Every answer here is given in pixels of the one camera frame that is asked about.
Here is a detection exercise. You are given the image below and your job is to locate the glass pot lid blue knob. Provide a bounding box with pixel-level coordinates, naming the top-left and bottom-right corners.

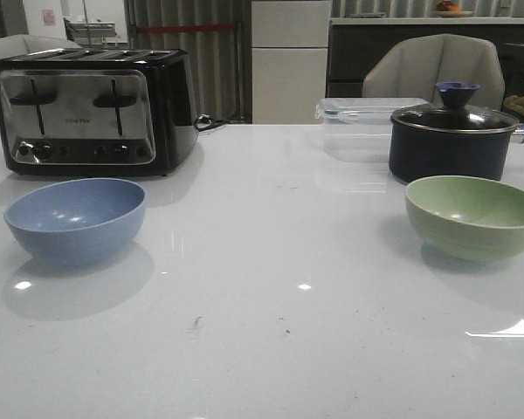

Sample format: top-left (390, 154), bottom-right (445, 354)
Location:
top-left (390, 81), bottom-right (519, 133)

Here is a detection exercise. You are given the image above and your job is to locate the green bowl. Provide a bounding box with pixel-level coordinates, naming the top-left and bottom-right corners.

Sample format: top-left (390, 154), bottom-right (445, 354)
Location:
top-left (405, 175), bottom-right (524, 263)

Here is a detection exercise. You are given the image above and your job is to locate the black and chrome toaster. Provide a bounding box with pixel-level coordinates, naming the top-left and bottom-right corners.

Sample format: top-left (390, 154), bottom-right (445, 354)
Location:
top-left (0, 48), bottom-right (198, 176)

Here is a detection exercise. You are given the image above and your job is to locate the dark blue saucepan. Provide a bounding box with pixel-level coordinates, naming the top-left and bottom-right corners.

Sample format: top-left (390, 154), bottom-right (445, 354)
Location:
top-left (389, 120), bottom-right (524, 182)

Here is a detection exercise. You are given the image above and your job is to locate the dark kitchen counter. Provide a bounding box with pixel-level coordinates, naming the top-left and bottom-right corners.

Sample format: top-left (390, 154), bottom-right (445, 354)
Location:
top-left (327, 17), bottom-right (524, 97)

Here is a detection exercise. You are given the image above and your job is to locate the blue bowl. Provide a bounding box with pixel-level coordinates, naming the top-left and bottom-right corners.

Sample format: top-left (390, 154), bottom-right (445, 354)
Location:
top-left (3, 178), bottom-right (147, 265)

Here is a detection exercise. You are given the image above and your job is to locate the grey chair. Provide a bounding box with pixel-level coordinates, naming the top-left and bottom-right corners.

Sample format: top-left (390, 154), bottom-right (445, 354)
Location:
top-left (362, 33), bottom-right (505, 110)
top-left (0, 34), bottom-right (79, 59)

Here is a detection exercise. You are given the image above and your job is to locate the clear plastic food container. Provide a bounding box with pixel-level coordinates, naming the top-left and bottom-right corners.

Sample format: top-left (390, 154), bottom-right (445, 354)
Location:
top-left (315, 98), bottom-right (425, 165)

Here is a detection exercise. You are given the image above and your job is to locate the grey chair right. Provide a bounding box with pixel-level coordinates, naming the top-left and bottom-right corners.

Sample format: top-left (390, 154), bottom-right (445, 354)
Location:
top-left (362, 33), bottom-right (505, 110)

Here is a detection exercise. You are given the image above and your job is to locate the black toaster power cord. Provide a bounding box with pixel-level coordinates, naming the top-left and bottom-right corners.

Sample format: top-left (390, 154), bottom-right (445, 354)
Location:
top-left (193, 113), bottom-right (226, 133)

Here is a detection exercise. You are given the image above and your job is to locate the white cabinet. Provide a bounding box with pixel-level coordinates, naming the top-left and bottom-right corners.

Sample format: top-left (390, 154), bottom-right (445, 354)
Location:
top-left (252, 1), bottom-right (332, 124)

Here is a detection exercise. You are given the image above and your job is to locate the fruit bowl on counter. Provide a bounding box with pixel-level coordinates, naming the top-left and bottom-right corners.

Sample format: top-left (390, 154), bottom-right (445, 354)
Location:
top-left (432, 0), bottom-right (473, 18)

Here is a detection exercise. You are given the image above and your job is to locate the grey chair left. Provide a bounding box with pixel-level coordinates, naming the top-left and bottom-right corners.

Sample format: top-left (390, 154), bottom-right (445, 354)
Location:
top-left (0, 34), bottom-right (79, 59)

